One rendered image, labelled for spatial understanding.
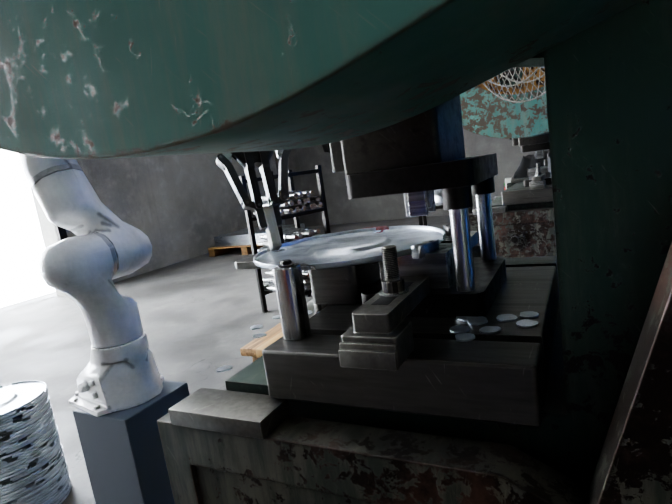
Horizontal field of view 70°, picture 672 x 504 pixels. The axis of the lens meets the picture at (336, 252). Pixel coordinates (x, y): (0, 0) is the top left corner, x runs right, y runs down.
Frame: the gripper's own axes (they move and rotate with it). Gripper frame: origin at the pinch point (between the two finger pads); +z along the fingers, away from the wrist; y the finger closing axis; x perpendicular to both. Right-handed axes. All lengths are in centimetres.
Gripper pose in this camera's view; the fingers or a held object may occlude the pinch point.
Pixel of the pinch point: (271, 228)
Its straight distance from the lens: 79.9
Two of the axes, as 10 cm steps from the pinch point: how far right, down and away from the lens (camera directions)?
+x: 2.8, -2.1, -9.3
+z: 2.5, 9.6, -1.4
